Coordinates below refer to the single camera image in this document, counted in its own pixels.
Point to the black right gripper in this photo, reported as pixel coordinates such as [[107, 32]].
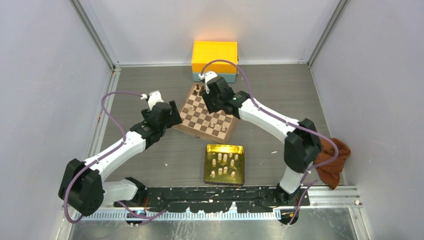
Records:
[[206, 97]]

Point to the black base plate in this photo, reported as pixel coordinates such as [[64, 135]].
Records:
[[246, 199]]

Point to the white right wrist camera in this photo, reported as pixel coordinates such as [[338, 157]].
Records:
[[207, 77]]

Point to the wooden chess board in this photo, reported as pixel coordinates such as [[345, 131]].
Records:
[[196, 119]]

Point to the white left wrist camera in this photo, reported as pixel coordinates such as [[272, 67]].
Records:
[[152, 98]]

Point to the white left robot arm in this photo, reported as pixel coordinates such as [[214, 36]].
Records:
[[83, 185]]

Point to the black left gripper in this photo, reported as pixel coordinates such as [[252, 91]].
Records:
[[174, 118]]

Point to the yellow metal tray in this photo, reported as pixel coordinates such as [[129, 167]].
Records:
[[224, 165]]

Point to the yellow plastic box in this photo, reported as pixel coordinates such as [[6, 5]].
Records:
[[207, 51]]

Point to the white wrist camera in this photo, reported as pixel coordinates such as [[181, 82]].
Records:
[[207, 77], [152, 98]]

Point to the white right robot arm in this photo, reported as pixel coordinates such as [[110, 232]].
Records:
[[301, 147]]

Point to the brown cloth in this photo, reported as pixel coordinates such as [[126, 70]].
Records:
[[330, 173]]

